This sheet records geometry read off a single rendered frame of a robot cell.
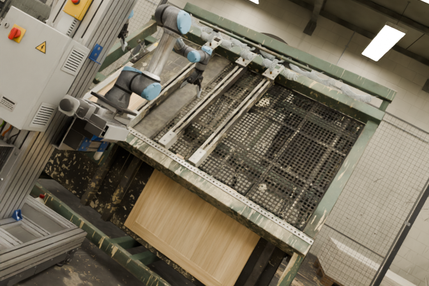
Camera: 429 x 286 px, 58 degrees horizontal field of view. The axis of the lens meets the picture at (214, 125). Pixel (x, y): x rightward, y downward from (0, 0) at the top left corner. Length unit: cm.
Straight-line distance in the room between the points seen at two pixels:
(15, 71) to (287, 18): 683
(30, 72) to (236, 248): 165
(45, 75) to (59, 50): 12
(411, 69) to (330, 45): 159
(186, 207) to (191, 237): 21
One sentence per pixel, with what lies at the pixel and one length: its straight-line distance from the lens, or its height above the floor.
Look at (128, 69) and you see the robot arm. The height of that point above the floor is 124.
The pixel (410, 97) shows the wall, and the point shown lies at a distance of 827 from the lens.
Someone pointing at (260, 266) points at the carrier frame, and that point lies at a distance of 263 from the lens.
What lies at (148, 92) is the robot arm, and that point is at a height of 118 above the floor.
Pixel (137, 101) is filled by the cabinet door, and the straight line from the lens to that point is 304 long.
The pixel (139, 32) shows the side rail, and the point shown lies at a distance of 365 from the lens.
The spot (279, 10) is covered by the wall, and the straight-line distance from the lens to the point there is 833.
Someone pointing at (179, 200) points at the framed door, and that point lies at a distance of 280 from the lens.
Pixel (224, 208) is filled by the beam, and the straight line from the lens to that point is 247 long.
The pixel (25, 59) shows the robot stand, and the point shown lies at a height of 105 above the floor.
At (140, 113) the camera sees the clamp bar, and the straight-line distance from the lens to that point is 287.
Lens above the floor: 119
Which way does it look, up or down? level
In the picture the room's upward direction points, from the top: 29 degrees clockwise
